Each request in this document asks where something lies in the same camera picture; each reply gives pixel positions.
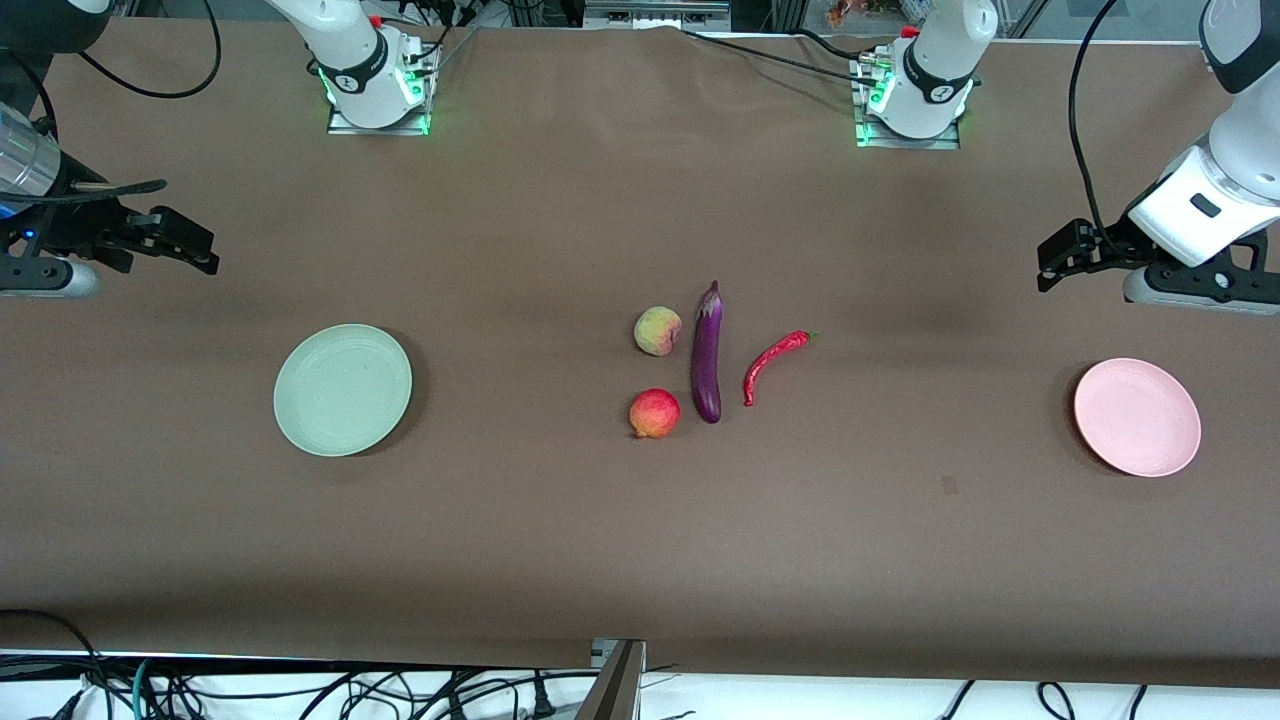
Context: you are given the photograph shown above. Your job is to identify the red round pomegranate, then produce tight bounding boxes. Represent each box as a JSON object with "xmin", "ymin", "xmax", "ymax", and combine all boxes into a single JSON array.
[{"xmin": 628, "ymin": 388, "xmax": 682, "ymax": 440}]

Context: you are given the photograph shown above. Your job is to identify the brown table cloth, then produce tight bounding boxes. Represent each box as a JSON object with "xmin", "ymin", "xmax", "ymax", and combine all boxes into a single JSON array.
[{"xmin": 0, "ymin": 18, "xmax": 1280, "ymax": 691}]

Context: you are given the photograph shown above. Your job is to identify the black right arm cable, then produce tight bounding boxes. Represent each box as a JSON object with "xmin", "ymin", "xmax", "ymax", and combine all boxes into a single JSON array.
[{"xmin": 75, "ymin": 0, "xmax": 222, "ymax": 101}]

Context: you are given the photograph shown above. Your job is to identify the purple eggplant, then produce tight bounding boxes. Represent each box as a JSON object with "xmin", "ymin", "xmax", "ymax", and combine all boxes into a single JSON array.
[{"xmin": 690, "ymin": 280, "xmax": 725, "ymax": 425}]

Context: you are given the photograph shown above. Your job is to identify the yellow-pink peach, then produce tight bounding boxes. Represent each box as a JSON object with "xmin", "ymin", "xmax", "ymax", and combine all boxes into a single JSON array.
[{"xmin": 634, "ymin": 306, "xmax": 684, "ymax": 358}]

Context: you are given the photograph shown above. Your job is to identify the red chili pepper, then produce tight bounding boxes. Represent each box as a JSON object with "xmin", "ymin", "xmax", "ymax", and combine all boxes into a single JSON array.
[{"xmin": 742, "ymin": 329, "xmax": 821, "ymax": 408}]

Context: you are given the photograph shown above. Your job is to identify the short black table cable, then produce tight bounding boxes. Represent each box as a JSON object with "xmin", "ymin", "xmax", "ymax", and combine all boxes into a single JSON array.
[{"xmin": 790, "ymin": 28, "xmax": 866, "ymax": 63}]

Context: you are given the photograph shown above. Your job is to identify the pink plate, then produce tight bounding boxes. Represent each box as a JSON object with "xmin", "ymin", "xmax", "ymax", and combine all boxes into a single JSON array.
[{"xmin": 1074, "ymin": 358, "xmax": 1202, "ymax": 478}]

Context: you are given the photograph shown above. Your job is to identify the long black table cable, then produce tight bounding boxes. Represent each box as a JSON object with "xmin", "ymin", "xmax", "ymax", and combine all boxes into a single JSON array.
[{"xmin": 680, "ymin": 28, "xmax": 881, "ymax": 87}]

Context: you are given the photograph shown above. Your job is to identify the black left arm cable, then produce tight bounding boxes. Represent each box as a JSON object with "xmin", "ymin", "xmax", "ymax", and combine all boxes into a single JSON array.
[{"xmin": 1067, "ymin": 0, "xmax": 1123, "ymax": 247}]

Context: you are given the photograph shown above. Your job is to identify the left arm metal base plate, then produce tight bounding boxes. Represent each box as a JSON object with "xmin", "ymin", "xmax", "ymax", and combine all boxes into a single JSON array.
[{"xmin": 853, "ymin": 55, "xmax": 963, "ymax": 151}]

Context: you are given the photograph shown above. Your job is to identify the thick black floor cable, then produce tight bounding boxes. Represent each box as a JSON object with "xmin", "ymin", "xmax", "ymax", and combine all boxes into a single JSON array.
[{"xmin": 0, "ymin": 608, "xmax": 113, "ymax": 720}]

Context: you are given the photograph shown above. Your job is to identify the silver aluminium frame bar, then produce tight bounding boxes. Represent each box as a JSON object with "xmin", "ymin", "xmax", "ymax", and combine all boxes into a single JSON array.
[{"xmin": 583, "ymin": 0, "xmax": 732, "ymax": 31}]

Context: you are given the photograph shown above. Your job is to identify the light green plate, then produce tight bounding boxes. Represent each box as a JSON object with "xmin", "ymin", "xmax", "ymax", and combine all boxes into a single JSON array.
[{"xmin": 273, "ymin": 323, "xmax": 413, "ymax": 458}]

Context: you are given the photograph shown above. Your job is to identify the red orange background items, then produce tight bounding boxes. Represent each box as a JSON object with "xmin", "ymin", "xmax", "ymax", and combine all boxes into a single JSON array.
[{"xmin": 825, "ymin": 0, "xmax": 926, "ymax": 27}]

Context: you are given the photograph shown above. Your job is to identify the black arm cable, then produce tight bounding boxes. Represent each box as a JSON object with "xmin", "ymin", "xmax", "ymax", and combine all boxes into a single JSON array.
[
  {"xmin": 1067, "ymin": 0, "xmax": 1123, "ymax": 247},
  {"xmin": 75, "ymin": 0, "xmax": 222, "ymax": 101}
]

